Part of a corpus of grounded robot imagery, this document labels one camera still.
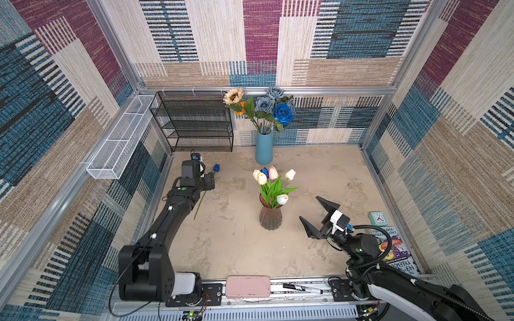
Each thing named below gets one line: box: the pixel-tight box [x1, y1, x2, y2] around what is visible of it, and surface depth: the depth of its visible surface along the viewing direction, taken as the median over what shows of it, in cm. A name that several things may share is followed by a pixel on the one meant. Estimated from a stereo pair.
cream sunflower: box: [222, 86, 261, 131], surface depth 86 cm
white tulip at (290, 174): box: [281, 168, 296, 190], surface depth 80 cm
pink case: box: [224, 274, 272, 299], surface depth 76 cm
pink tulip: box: [269, 165, 280, 180], surface depth 73 cm
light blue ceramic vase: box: [254, 125, 274, 166], surface depth 106 cm
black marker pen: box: [282, 283, 324, 295], surface depth 76 cm
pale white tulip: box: [276, 193, 290, 206], surface depth 69 cm
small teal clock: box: [368, 211, 389, 227], surface depth 91 cm
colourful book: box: [375, 226, 421, 277], surface depth 82 cm
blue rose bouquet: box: [254, 86, 296, 135], surface depth 89 cm
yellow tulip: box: [257, 172, 268, 186], surface depth 70 cm
